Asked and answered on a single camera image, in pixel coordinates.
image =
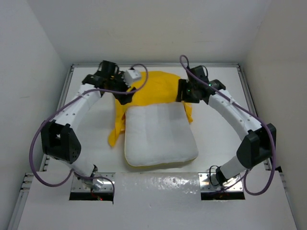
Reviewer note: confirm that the white front cover board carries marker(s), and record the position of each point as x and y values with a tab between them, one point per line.
155	201

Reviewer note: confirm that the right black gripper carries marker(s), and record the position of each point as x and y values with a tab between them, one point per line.
183	83

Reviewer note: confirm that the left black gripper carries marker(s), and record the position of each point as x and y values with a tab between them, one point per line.
124	98

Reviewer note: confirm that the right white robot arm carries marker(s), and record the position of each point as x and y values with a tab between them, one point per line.
257	140

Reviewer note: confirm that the white pillow yellow edge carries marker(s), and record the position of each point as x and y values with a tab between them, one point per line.
158	134

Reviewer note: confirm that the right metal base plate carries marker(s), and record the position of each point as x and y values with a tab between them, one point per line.
216	182

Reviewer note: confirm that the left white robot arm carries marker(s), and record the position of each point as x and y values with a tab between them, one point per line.
58	136

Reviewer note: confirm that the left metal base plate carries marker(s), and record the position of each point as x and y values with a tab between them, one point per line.
103	184

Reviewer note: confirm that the yellow pillowcase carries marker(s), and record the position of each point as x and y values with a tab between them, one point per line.
161	88

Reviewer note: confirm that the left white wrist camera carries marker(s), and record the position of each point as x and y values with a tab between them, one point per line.
131	76

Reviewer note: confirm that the aluminium table frame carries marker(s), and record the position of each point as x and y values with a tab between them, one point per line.
216	140

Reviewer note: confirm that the metal base plate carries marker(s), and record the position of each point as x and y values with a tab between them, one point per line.
216	182
103	184

